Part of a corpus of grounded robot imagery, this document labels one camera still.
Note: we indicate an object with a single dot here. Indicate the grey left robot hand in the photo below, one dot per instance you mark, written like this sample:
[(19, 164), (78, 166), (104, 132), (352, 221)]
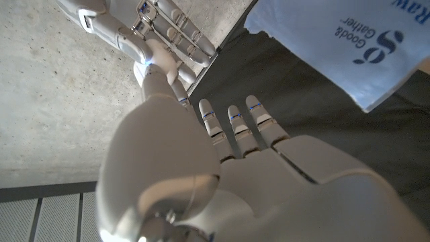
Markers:
[(252, 188)]

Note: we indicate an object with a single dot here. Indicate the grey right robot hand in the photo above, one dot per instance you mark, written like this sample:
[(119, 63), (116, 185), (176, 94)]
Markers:
[(161, 20)]

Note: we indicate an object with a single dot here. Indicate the white airpods case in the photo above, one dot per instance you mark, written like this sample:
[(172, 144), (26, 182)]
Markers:
[(163, 57)]

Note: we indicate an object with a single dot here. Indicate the blue almond food bag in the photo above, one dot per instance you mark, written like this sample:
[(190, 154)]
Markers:
[(336, 40)]

